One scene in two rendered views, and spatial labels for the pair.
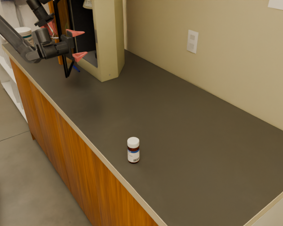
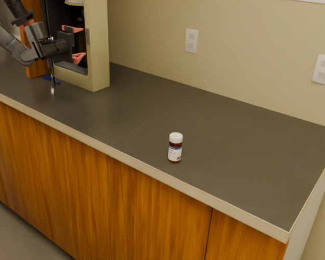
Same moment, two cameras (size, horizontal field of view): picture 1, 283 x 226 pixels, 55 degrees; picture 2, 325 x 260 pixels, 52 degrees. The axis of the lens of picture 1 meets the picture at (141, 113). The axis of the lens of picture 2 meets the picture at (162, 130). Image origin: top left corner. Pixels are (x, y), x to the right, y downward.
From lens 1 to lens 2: 39 cm
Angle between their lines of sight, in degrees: 16
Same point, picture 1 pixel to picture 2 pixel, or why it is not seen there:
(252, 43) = (260, 35)
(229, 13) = (234, 7)
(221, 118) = (240, 114)
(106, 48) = (98, 50)
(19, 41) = (10, 38)
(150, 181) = (202, 175)
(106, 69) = (98, 76)
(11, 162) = not seen: outside the picture
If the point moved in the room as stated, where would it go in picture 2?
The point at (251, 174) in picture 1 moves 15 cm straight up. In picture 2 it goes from (292, 156) to (303, 118)
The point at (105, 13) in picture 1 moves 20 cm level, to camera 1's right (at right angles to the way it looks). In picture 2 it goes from (98, 10) to (143, 10)
